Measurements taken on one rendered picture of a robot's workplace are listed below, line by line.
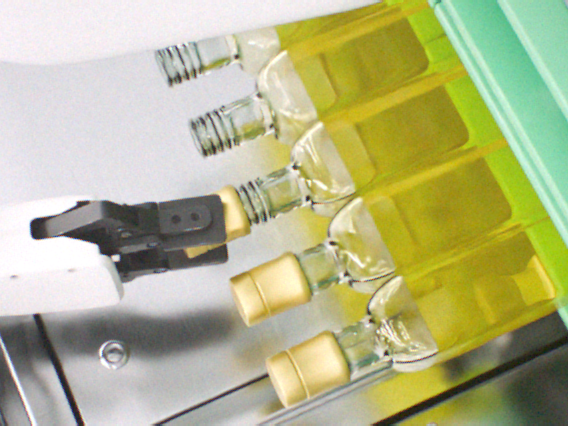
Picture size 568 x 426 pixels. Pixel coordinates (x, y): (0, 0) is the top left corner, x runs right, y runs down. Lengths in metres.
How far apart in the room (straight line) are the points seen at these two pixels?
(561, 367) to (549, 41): 0.33
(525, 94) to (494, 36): 0.04
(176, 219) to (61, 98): 0.24
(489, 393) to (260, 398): 0.18
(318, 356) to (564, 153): 0.20
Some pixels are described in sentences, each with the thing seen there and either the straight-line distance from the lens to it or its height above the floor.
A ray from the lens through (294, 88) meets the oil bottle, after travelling 0.80.
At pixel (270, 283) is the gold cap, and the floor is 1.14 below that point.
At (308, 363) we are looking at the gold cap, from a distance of 0.75.
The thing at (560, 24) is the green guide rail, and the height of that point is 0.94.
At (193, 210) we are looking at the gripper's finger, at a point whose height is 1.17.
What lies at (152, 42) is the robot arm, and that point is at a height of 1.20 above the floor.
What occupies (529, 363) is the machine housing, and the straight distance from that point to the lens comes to 0.96.
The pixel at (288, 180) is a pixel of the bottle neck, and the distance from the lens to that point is 0.79.
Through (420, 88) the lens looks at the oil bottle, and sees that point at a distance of 0.81.
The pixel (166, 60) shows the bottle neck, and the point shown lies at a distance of 0.83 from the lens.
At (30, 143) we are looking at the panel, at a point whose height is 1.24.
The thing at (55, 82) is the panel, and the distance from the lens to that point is 0.99.
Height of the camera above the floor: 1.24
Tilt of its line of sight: 9 degrees down
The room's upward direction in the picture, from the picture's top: 113 degrees counter-clockwise
